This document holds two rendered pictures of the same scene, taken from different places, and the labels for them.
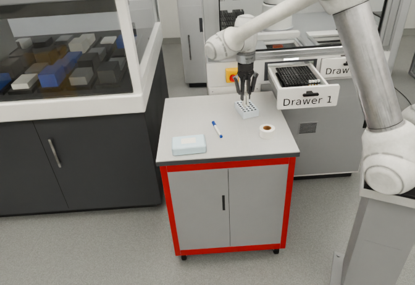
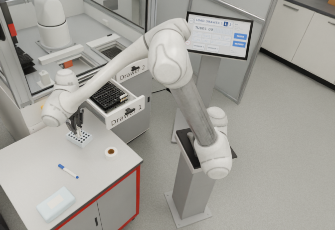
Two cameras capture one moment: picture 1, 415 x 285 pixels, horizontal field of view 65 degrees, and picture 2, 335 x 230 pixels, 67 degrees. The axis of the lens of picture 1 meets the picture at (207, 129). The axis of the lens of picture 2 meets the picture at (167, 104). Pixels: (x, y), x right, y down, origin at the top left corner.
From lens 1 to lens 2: 0.61 m
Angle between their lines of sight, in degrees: 40
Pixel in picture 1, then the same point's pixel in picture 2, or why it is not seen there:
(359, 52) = (192, 109)
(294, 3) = (119, 66)
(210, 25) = (14, 77)
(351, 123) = not seen: hidden behind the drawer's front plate
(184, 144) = (55, 208)
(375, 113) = (205, 137)
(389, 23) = not seen: hidden behind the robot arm
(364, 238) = (193, 188)
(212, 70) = (28, 112)
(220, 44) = (60, 114)
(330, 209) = (146, 163)
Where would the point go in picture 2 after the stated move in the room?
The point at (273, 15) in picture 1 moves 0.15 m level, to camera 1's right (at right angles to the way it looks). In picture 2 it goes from (104, 79) to (131, 67)
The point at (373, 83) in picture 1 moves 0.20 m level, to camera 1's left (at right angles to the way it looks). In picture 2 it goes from (202, 123) to (170, 148)
